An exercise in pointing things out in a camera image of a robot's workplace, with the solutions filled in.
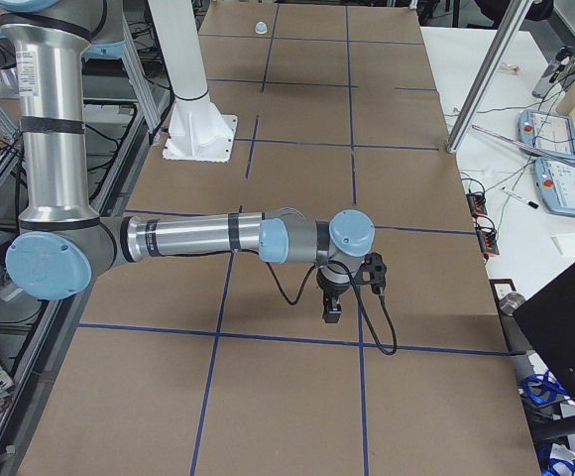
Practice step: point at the silver metal cup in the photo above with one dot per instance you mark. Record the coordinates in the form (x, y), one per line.
(510, 302)

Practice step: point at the aluminium frame rail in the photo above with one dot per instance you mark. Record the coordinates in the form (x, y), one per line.
(141, 87)

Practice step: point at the aluminium frame post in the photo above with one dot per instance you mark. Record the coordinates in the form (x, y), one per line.
(508, 28)

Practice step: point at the white pedestal column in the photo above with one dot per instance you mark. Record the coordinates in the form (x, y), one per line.
(197, 130)

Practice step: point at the lower orange black connector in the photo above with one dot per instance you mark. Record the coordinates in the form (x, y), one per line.
(488, 242)

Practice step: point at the blue teach pendant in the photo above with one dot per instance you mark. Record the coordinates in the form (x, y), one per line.
(548, 132)
(555, 182)

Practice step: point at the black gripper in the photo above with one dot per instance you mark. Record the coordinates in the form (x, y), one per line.
(331, 286)

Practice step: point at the upper blue teach pendant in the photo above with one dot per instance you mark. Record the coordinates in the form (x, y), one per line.
(548, 132)

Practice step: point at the orange black connector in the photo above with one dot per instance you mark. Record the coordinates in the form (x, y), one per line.
(488, 242)
(477, 204)

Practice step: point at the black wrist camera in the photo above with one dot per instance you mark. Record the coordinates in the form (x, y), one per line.
(372, 273)

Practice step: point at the brown paper table mat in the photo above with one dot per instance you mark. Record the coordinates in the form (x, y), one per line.
(223, 365)

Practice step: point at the black marker pen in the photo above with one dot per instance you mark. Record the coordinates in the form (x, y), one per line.
(510, 193)

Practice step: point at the upper orange black connector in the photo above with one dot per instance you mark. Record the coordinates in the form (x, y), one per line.
(477, 204)

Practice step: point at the lower blue teach pendant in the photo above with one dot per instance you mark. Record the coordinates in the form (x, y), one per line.
(555, 182)

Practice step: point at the black laptop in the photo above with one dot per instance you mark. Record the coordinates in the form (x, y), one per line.
(547, 321)

